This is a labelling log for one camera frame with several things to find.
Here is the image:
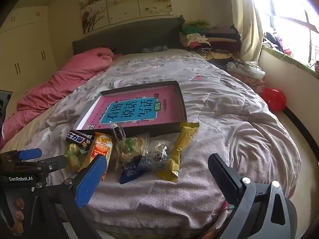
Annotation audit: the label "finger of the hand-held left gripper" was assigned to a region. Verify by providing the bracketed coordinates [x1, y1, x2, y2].
[7, 155, 68, 176]
[0, 148, 43, 166]

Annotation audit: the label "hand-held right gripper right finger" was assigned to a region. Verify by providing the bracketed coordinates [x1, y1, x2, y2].
[208, 153, 299, 239]

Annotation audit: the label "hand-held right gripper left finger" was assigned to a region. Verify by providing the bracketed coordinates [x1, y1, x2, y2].
[46, 154, 108, 239]

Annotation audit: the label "yellow candy packet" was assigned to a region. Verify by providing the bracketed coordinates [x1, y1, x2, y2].
[67, 154, 88, 170]

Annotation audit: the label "black chocolate bar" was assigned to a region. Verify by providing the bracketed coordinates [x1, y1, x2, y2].
[66, 129, 95, 151]

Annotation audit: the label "orange rice cracker packet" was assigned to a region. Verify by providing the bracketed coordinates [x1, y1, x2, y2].
[82, 132, 114, 181]

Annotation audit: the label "blue snack packet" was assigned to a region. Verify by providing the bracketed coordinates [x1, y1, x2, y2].
[119, 156, 172, 185]

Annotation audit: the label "clear pastry packet green label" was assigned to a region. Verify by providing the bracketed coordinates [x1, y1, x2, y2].
[115, 132, 151, 171]

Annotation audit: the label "small dark candy packet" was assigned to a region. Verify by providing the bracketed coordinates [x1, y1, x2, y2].
[111, 124, 125, 141]

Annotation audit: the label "yellow wafer bar packet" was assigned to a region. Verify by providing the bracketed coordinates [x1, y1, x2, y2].
[157, 122, 200, 183]

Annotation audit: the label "small clear cake packet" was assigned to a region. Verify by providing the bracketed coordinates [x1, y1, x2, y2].
[149, 141, 176, 163]

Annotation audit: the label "dark cardboard box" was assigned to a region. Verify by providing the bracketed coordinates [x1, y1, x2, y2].
[73, 81, 187, 136]

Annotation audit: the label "person's left hand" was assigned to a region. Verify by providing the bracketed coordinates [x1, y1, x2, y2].
[13, 197, 26, 236]

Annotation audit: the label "beige bed sheet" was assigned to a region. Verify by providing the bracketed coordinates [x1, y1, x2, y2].
[2, 115, 50, 152]

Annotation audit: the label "pink quilt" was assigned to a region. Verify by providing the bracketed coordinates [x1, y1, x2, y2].
[0, 47, 115, 150]

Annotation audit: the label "red plastic bag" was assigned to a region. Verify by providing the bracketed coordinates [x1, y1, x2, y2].
[262, 87, 287, 112]

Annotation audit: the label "pink floral cloth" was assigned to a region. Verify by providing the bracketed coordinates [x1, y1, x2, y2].
[232, 72, 266, 92]

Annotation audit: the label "pink book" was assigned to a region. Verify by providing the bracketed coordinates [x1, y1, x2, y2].
[85, 86, 183, 130]

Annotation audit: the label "cream wardrobe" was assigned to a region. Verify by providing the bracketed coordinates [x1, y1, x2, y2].
[0, 4, 58, 120]

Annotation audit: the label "green windowsill cloth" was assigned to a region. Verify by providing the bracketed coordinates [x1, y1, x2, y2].
[262, 45, 319, 74]

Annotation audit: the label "pile of folded clothes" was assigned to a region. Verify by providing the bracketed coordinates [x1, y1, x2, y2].
[179, 19, 242, 63]

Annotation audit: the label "clothes on windowsill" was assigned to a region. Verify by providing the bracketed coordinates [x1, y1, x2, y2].
[263, 32, 294, 56]

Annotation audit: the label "dark patterned cloth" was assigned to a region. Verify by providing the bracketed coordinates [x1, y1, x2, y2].
[142, 45, 168, 53]

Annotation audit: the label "cream curtain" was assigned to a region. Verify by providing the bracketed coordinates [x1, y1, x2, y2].
[230, 0, 265, 63]

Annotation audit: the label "grey headboard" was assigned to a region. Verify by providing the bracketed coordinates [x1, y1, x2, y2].
[72, 17, 185, 55]

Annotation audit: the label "window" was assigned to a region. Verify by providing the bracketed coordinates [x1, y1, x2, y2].
[249, 0, 319, 65]

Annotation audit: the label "wall painting of trees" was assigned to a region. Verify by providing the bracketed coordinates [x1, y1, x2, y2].
[79, 0, 173, 34]

